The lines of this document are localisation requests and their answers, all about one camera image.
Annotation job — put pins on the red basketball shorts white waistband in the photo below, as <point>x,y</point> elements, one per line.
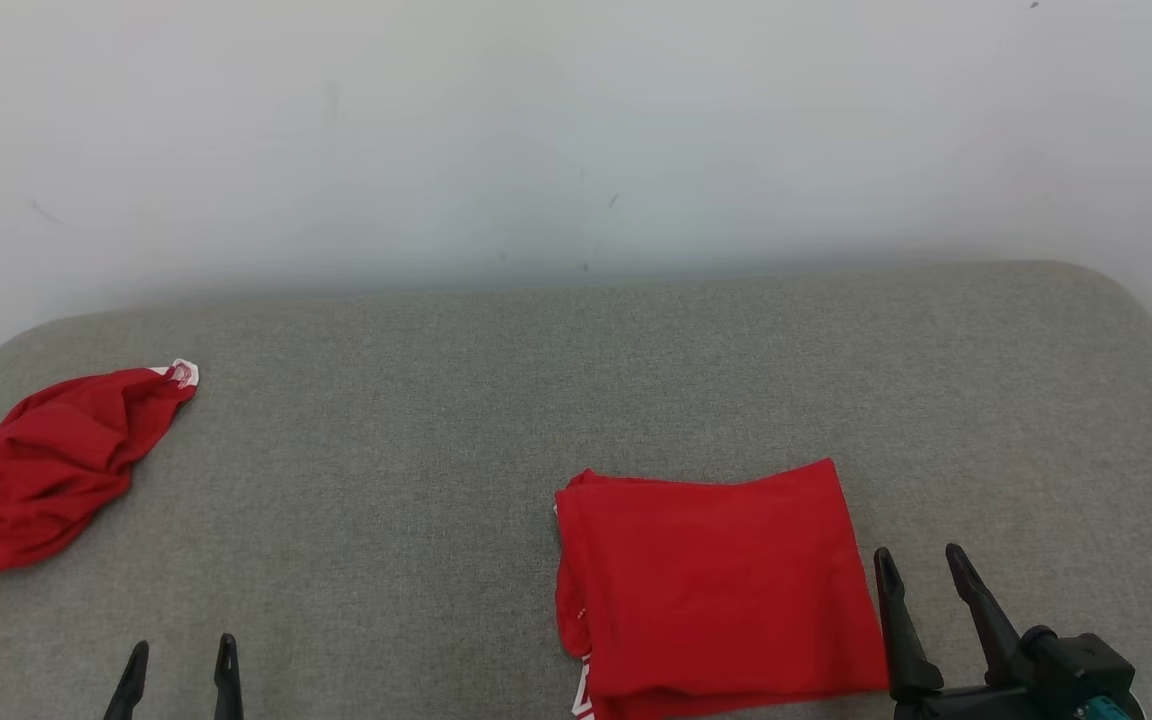
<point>36,480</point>

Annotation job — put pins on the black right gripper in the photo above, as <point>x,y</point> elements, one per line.
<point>966,705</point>

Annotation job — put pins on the red basketball jersey number 23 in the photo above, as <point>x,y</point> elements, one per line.
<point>716,590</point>

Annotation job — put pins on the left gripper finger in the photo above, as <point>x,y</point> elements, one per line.
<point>228,685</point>
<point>129,690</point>

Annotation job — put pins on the grey fabric sofa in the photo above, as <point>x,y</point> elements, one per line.
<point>386,450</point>

